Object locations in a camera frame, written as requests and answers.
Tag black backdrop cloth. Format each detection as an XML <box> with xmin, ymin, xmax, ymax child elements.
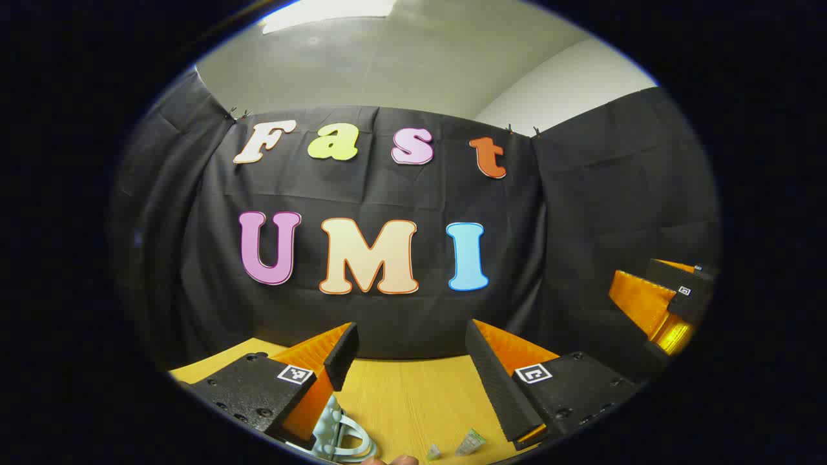
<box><xmin>110</xmin><ymin>68</ymin><xmax>723</xmax><ymax>388</ymax></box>

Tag ceiling light panel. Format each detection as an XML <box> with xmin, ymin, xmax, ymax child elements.
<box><xmin>260</xmin><ymin>0</ymin><xmax>396</xmax><ymax>35</ymax></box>

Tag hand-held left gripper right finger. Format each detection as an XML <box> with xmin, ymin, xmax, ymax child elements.
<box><xmin>465</xmin><ymin>318</ymin><xmax>642</xmax><ymax>451</ymax></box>

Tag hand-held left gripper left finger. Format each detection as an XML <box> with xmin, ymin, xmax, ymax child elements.
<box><xmin>176</xmin><ymin>321</ymin><xmax>360</xmax><ymax>446</ymax></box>

